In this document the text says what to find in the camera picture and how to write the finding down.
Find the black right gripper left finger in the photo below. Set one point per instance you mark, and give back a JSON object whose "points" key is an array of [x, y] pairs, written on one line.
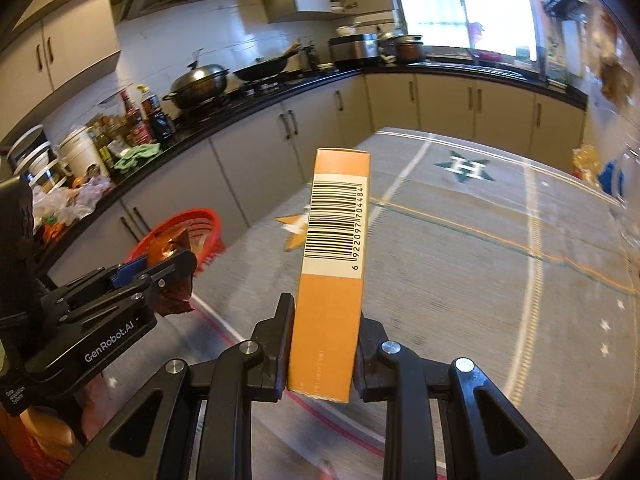
{"points": [[193, 421]]}

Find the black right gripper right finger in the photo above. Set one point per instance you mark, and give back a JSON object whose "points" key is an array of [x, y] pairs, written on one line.
{"points": [[484, 436]]}

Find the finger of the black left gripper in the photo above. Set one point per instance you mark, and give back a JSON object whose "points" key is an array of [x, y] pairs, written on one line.
{"points": [[117, 274], [165, 272]]}

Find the dark snack wrapper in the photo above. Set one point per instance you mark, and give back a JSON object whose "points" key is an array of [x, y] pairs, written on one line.
{"points": [[175, 295]]}

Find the orange cardboard box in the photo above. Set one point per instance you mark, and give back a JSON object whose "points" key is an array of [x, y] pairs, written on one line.
{"points": [[330, 289]]}

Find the black kitchen countertop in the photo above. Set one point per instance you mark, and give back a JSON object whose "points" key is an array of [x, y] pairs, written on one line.
{"points": [[224, 117]]}

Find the beige lower kitchen cabinets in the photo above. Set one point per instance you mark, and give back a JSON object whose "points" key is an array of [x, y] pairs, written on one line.
{"points": [[244, 171]]}

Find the beige kitchen cabinets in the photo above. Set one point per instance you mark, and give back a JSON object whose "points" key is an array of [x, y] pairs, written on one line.
{"points": [[55, 49], [244, 171]]}

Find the beige upper kitchen cabinets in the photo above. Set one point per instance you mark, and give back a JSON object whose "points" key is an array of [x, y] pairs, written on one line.
{"points": [[55, 49]]}

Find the bright kitchen window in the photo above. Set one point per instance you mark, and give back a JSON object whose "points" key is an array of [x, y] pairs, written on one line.
{"points": [[506, 27]]}

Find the red plastic mesh basket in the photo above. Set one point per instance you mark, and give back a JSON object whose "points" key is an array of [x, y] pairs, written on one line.
{"points": [[204, 228]]}

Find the white plastic bags pile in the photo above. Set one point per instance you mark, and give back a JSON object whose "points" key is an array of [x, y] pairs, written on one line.
{"points": [[66, 205]]}

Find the green dish cloth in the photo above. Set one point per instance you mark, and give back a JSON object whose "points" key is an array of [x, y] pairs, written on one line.
{"points": [[136, 156]]}

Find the white electric kettle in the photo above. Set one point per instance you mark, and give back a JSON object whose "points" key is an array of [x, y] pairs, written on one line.
{"points": [[79, 153]]}

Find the dark soy sauce bottle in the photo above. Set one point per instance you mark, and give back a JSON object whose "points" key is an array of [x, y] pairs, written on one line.
{"points": [[163, 130]]}

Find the red label sauce bottle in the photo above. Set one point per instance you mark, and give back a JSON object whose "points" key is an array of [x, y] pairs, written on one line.
{"points": [[138, 131]]}

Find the white dish rack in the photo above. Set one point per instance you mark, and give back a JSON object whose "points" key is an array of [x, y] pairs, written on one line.
{"points": [[31, 154]]}

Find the steel wok with lid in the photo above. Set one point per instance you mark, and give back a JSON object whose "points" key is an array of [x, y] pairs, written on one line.
{"points": [[201, 83]]}

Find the grey star patterned tablecloth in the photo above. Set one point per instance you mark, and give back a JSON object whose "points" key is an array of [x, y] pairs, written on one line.
{"points": [[471, 253]]}

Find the black frying pan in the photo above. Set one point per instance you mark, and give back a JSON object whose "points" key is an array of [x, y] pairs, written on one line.
{"points": [[266, 69]]}

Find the silver rice cooker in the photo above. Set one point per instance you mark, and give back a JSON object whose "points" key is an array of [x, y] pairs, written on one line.
{"points": [[354, 51]]}

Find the blue plastic bag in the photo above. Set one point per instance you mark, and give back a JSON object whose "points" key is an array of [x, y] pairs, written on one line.
{"points": [[612, 179]]}

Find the yellow crinkled plastic bag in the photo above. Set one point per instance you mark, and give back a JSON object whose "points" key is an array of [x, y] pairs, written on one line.
{"points": [[587, 164]]}

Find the brown clay pot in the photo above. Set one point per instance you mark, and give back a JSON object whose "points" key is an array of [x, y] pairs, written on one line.
{"points": [[409, 49]]}

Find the hanging plastic food bags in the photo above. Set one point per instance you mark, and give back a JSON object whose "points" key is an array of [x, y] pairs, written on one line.
{"points": [[584, 48]]}

